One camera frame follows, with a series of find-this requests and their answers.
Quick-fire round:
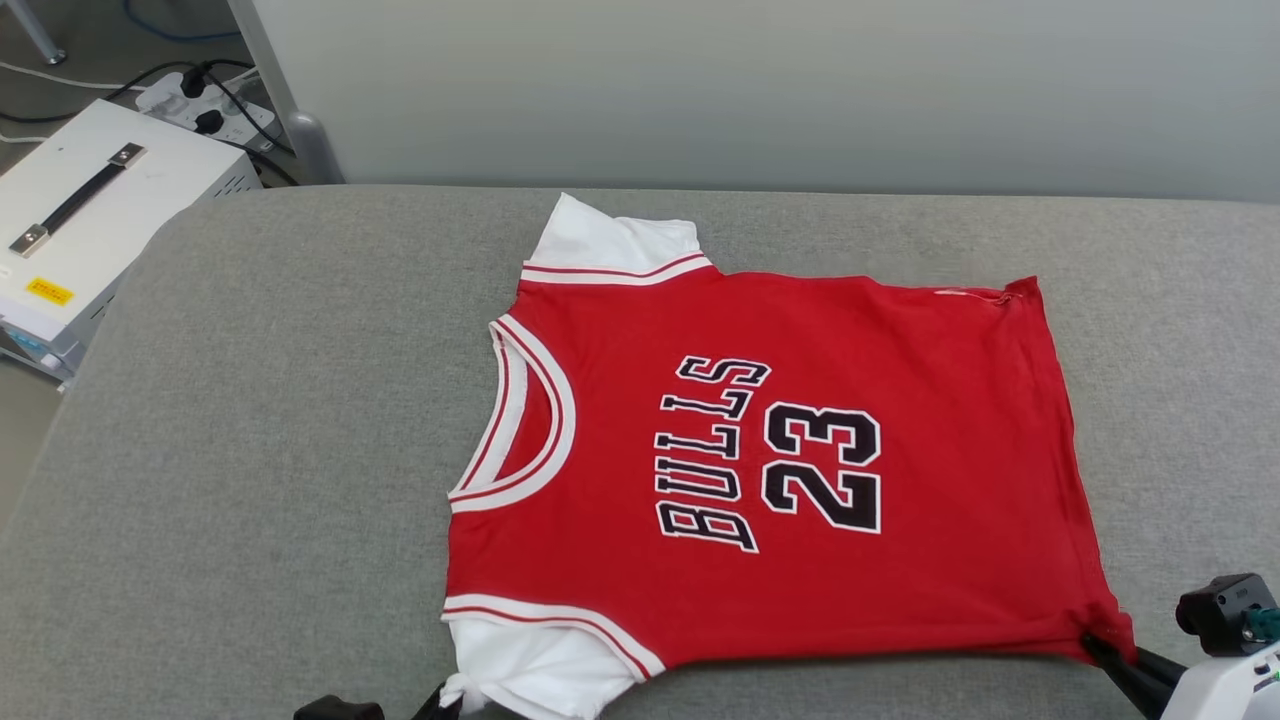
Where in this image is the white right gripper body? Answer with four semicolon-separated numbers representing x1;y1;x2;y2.
1165;645;1280;720

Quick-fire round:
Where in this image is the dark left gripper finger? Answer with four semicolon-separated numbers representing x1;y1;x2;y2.
410;683;463;720

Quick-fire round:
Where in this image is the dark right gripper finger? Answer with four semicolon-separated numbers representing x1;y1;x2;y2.
1082;633;1188;719

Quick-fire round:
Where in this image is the red white basketball jersey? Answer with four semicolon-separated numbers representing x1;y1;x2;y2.
442;193;1136;720

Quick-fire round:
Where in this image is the white power strip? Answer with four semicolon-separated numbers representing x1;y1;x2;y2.
135;70;279;151

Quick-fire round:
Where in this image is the grey metal table leg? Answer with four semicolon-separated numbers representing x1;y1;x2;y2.
5;0;66;66

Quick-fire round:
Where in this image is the grey metal post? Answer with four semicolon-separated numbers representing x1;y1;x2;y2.
228;0;346;186

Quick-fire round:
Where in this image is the white equipment box black handle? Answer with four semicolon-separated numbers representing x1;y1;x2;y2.
0;98;263;386

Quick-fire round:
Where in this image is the blue cable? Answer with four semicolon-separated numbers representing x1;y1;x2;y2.
122;0;241;43

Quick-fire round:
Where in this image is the white floor cable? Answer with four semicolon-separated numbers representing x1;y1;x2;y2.
0;60;131;93

